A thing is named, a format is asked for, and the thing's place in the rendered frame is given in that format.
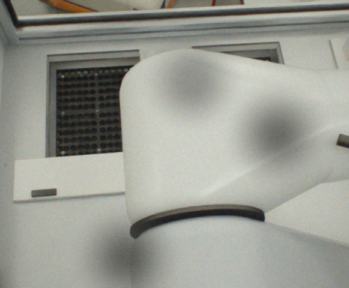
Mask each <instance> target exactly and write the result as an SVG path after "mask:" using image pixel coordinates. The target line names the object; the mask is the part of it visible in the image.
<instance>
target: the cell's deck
mask: <svg viewBox="0 0 349 288"><path fill-rule="evenodd" d="M345 37H349V27H337V28H316V29H294V30H283V31H261V32H239V33H227V34H206V35H184V36H173V37H151V38H129V39H118V40H96V41H75V42H63V43H41V44H18V45H13V43H10V45H6V46H4V58H3V69H2V88H1V108H0V288H131V279H130V259H129V257H130V252H131V248H132V244H133V243H134V241H135V239H133V237H132V236H131V235H130V227H131V226H132V224H131V223H130V220H129V218H128V215H127V209H126V194H125V193H124V194H110V195H102V196H88V197H74V198H66V199H52V200H38V201H30V202H16V203H15V202H13V182H14V161H15V160H30V159H39V158H48V137H49V62H58V61H78V60H89V59H109V58H120V57H131V56H140V62H141V61H143V60H144V59H146V57H145V49H155V51H156V53H160V52H163V51H166V50H172V49H177V48H178V47H186V48H193V49H202V50H209V51H214V52H223V51H234V50H255V49H275V48H276V49H277V53H278V58H279V63H280V64H282V65H289V66H292V67H299V68H305V69H309V70H322V69H338V68H337V66H336V62H335V58H334V55H333V52H332V48H331V45H330V39H331V38H345Z"/></svg>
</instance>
